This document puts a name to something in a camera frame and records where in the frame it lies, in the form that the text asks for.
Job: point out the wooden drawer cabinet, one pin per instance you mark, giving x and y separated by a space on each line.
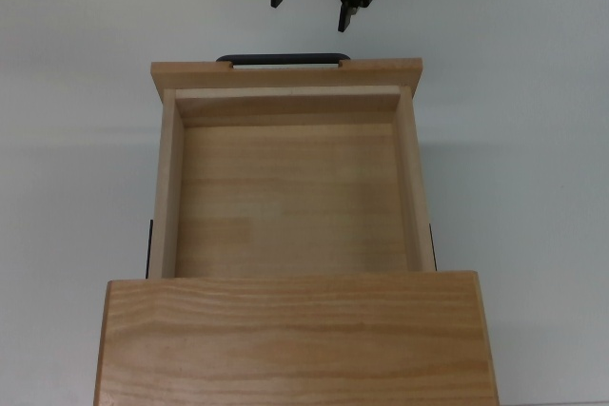
295 344

